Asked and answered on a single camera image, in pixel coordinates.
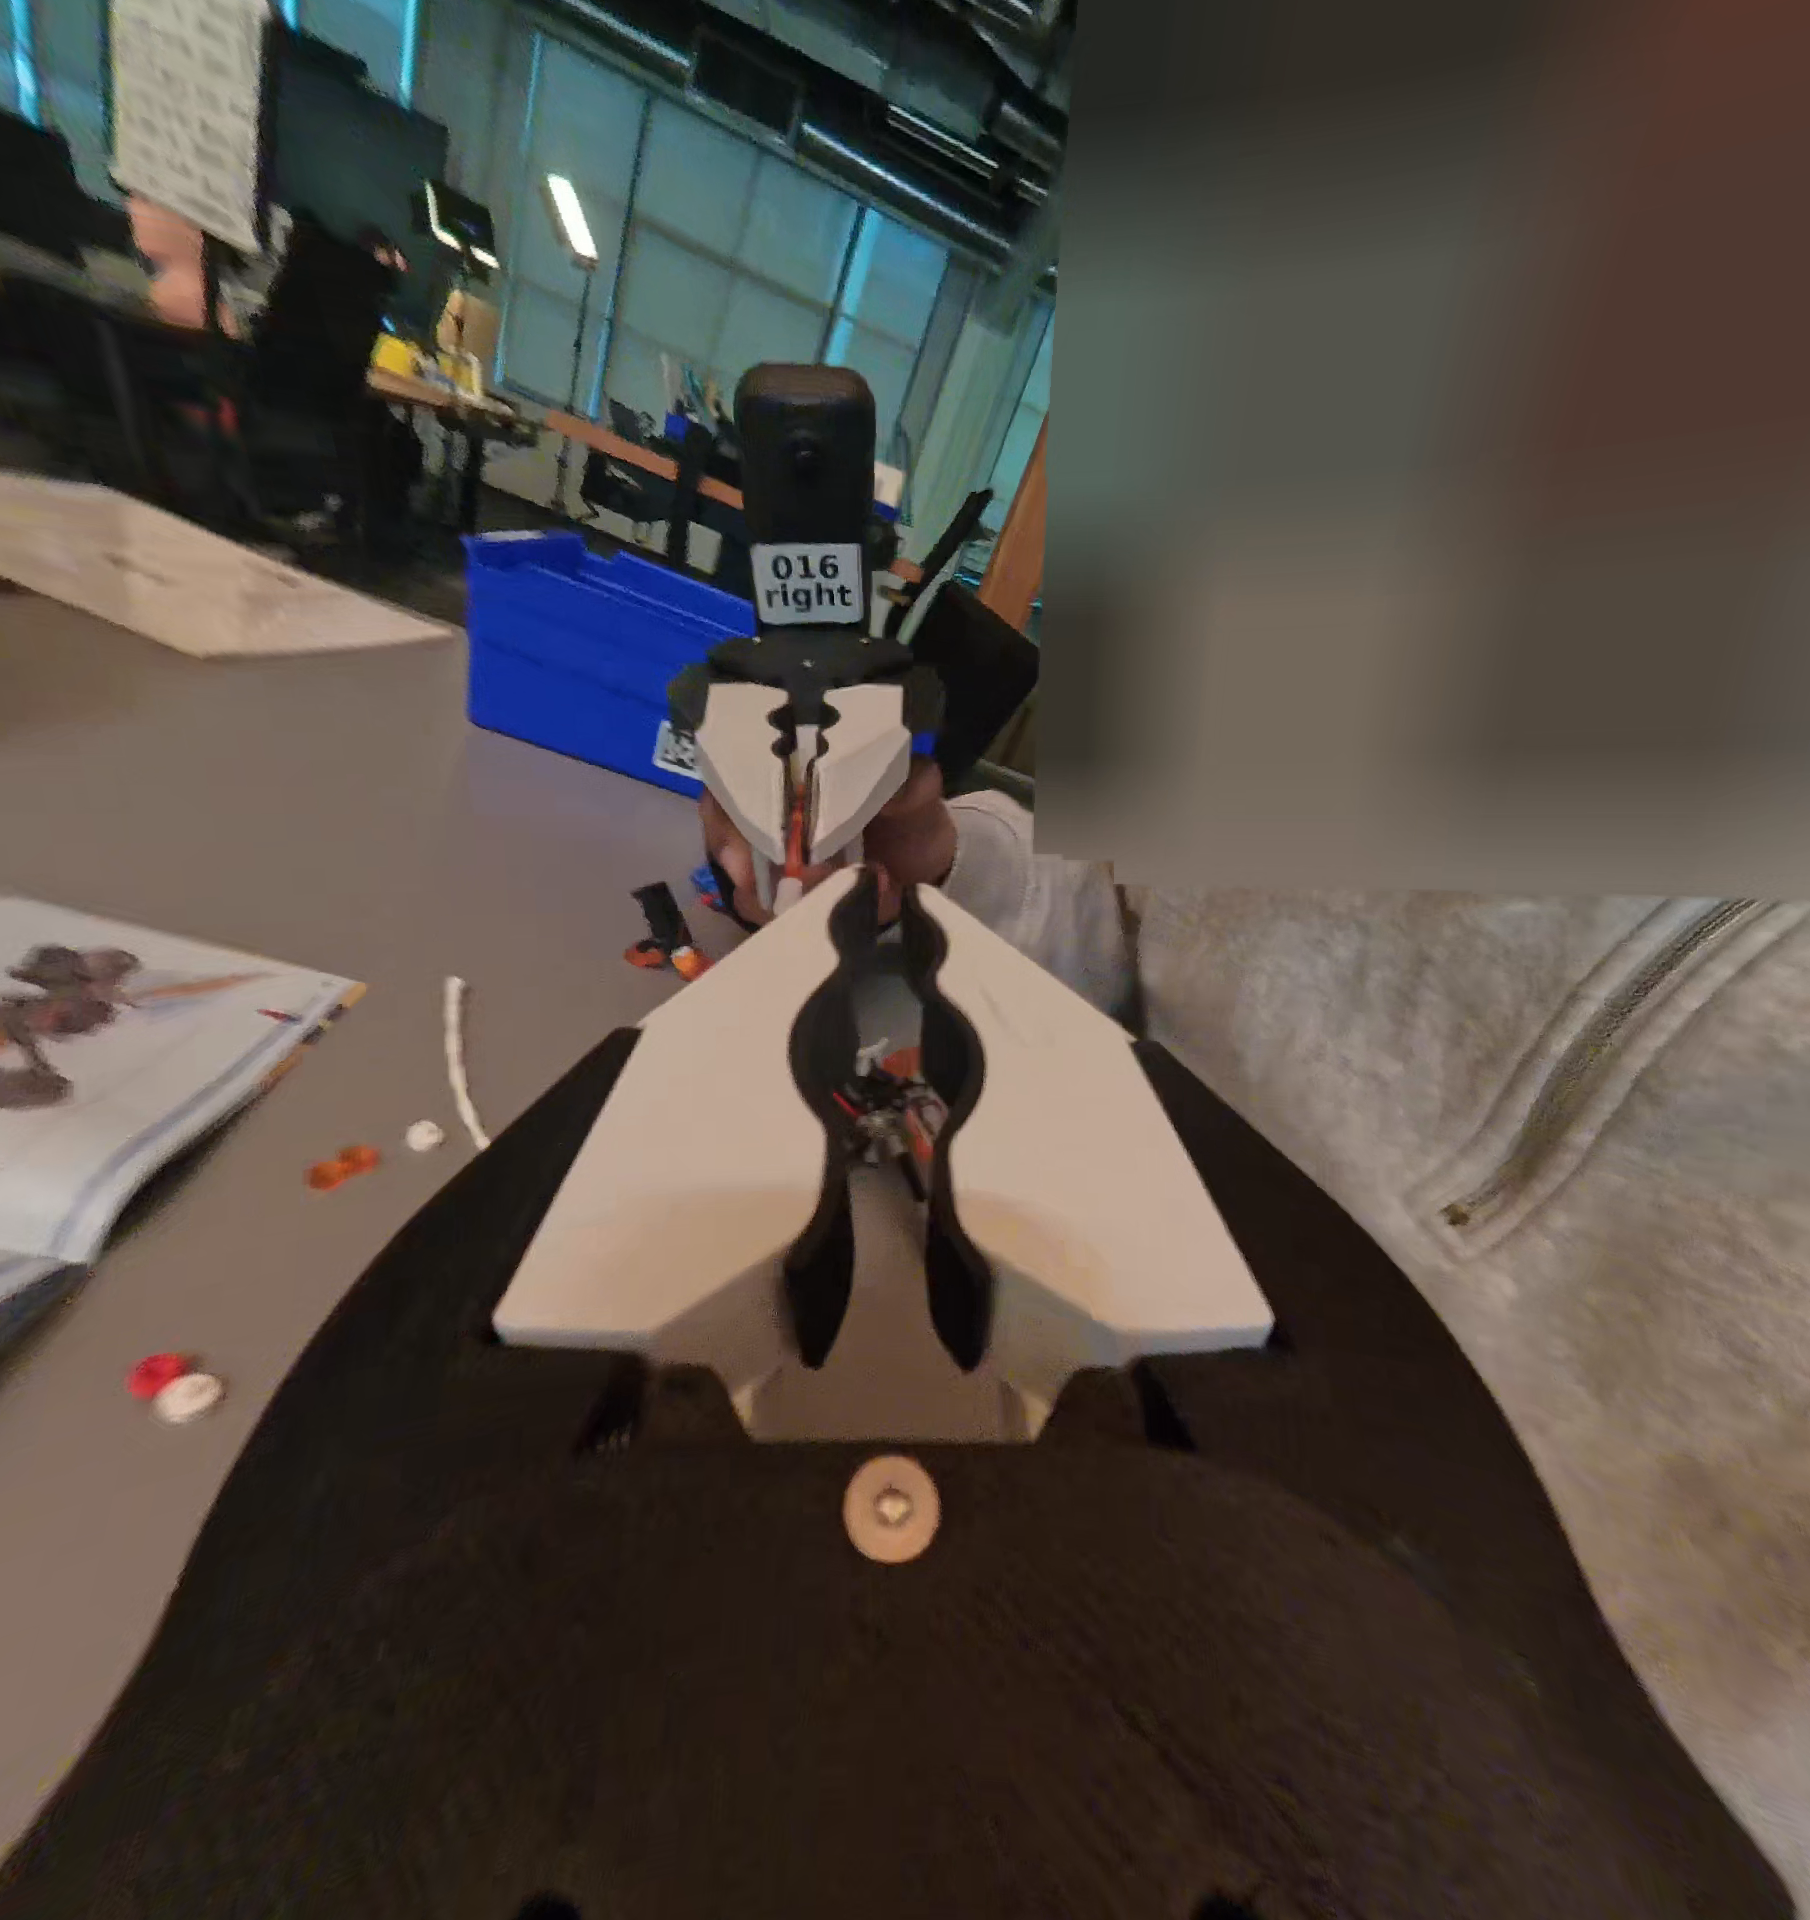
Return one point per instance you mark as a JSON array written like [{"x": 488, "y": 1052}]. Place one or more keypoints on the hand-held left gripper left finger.
[{"x": 652, "y": 1186}]

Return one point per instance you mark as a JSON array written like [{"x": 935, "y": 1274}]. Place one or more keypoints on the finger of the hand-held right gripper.
[
  {"x": 742, "y": 767},
  {"x": 869, "y": 751}
]

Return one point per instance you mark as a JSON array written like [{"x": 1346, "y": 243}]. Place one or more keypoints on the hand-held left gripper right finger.
[{"x": 1100, "y": 1186}]

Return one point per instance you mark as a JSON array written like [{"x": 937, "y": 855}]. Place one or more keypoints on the transparent orange lego flame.
[{"x": 796, "y": 832}]

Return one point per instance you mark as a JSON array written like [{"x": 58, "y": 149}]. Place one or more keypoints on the black lego motorcycle model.
[{"x": 887, "y": 1119}]

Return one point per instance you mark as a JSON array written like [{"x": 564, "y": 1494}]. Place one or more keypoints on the blue and red lego assembly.
[{"x": 712, "y": 890}]

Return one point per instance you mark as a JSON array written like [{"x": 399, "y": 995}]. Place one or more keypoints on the black and orange lego assembly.
[{"x": 662, "y": 931}]

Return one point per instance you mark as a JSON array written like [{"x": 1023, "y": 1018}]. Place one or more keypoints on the red round lego stud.
[{"x": 155, "y": 1377}]

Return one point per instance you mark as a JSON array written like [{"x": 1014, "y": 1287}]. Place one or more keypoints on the lego instruction booklet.
[{"x": 95, "y": 1081}]

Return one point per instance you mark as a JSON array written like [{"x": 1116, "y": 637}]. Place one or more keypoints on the person's right hand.
[{"x": 913, "y": 832}]

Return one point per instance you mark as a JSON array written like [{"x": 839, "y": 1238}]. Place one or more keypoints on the black angled panel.
[{"x": 982, "y": 692}]

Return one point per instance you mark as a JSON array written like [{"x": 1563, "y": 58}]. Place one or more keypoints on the background wooden table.
[{"x": 635, "y": 451}]

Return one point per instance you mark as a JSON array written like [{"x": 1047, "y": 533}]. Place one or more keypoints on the blue plastic bin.
[{"x": 591, "y": 659}]

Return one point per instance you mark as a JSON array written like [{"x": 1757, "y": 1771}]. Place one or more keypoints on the studio light panel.
[{"x": 570, "y": 219}]

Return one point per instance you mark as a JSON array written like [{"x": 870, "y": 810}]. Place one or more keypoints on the grey zip hoodie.
[{"x": 1522, "y": 1349}]

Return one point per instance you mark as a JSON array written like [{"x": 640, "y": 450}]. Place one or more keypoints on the white printed board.
[{"x": 169, "y": 563}]

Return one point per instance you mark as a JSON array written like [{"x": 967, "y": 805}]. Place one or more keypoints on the white chart sign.
[{"x": 187, "y": 119}]

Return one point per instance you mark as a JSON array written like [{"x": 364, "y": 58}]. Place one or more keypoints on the wooden post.
[{"x": 1018, "y": 526}]

